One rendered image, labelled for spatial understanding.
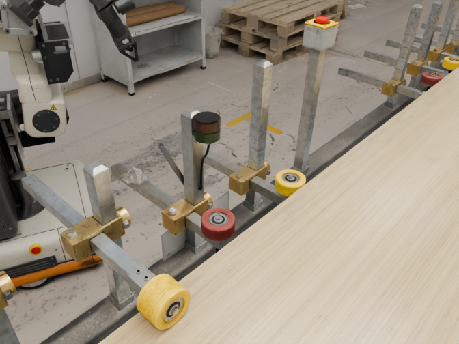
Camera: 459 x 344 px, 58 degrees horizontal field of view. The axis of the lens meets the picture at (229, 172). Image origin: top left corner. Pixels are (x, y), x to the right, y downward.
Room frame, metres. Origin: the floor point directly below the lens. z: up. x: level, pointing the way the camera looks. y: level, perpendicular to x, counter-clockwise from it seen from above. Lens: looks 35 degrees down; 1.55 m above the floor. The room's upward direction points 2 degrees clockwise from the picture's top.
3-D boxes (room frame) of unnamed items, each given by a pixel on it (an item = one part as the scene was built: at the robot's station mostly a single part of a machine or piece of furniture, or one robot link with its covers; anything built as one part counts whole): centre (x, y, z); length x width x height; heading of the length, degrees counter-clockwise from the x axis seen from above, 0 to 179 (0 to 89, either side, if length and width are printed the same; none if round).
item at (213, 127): (0.80, 0.05, 1.11); 0.06 x 0.06 x 0.02
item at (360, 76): (1.77, -0.68, 0.81); 0.43 x 0.03 x 0.04; 49
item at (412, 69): (1.94, -0.89, 0.83); 0.14 x 0.06 x 0.05; 139
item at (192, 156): (0.83, 0.09, 0.89); 0.04 x 0.04 x 0.48; 49
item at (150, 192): (0.85, 0.17, 0.84); 0.43 x 0.03 x 0.04; 49
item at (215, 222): (0.72, 0.02, 0.85); 0.08 x 0.08 x 0.11
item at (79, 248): (0.63, 0.27, 0.95); 0.14 x 0.06 x 0.05; 139
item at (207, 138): (0.80, 0.05, 1.09); 0.06 x 0.06 x 0.02
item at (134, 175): (0.93, 0.26, 0.87); 0.09 x 0.07 x 0.02; 49
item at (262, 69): (1.02, -0.08, 0.93); 0.04 x 0.04 x 0.48; 49
